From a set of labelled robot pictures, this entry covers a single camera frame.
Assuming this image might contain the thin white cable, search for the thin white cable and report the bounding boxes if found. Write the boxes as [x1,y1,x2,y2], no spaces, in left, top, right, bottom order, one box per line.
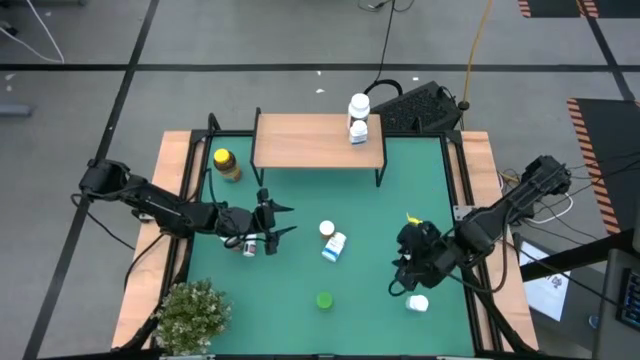
[0,0,66,65]

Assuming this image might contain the bushy artificial potted plant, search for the bushy artificial potted plant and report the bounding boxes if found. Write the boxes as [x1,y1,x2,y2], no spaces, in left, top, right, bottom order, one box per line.
[152,279,234,357]

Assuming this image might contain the black perforated computer case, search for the black perforated computer case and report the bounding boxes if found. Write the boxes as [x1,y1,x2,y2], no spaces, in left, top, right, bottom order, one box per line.
[369,80,464,135]

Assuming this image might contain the fish oil bottle yellow cap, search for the fish oil bottle yellow cap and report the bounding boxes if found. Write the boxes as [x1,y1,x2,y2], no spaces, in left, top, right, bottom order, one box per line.
[213,148,244,182]

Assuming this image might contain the white bottle blue label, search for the white bottle blue label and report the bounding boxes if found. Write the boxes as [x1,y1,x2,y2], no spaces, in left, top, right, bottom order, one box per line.
[321,231,348,264]

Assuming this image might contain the grey equipment cabinet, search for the grey equipment cabinet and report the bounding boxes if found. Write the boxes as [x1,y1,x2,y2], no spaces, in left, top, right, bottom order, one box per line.
[592,247,640,360]

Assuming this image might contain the white paper sheet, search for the white paper sheet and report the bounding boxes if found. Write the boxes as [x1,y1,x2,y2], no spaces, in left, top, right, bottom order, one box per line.
[518,239,571,322]

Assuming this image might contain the wooden shelf black metal legs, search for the wooden shelf black metal legs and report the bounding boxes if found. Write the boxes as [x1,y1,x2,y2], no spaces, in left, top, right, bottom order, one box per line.
[249,107,389,189]

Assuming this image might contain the green table mat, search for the green table mat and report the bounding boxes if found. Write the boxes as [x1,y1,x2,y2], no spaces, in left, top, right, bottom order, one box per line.
[185,134,475,357]

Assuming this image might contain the black aluminium table frame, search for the black aluminium table frame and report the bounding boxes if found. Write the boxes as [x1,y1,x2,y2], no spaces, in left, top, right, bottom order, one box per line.
[112,112,539,360]

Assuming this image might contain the yellow hanging cable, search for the yellow hanging cable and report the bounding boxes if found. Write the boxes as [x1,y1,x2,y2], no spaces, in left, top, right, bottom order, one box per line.
[462,0,496,106]

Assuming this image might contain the black metal bar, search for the black metal bar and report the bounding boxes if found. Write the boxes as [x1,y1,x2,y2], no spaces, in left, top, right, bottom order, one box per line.
[519,227,640,282]

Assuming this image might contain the thick white cable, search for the thick white cable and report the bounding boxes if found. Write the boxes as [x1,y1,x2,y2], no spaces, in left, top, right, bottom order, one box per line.
[529,192,576,225]

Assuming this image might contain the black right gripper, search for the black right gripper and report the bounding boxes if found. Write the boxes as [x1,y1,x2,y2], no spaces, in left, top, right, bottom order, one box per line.
[390,222,454,291]

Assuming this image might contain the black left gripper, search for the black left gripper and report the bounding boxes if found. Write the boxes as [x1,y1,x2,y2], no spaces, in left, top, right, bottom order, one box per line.
[217,187,298,256]

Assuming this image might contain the grey floor plate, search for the grey floor plate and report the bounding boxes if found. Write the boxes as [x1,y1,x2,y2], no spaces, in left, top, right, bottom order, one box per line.
[0,103,32,119]

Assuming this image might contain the medium white medicine bottle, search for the medium white medicine bottle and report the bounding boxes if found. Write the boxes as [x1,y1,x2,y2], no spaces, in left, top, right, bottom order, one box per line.
[348,119,370,146]

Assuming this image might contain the black floor cable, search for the black floor cable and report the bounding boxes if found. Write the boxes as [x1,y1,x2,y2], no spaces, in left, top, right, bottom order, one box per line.
[359,0,404,113]

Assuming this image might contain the plain white medicine bottle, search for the plain white medicine bottle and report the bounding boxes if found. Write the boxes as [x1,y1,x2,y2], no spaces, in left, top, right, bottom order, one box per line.
[405,294,430,313]

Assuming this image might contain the large white medicine bottle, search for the large white medicine bottle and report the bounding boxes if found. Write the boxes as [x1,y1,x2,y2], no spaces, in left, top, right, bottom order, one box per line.
[347,92,372,126]

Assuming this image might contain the black mat hazard stripe edge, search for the black mat hazard stripe edge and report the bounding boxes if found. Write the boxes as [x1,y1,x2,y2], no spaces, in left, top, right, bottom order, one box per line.
[567,97,640,236]
[517,0,601,19]

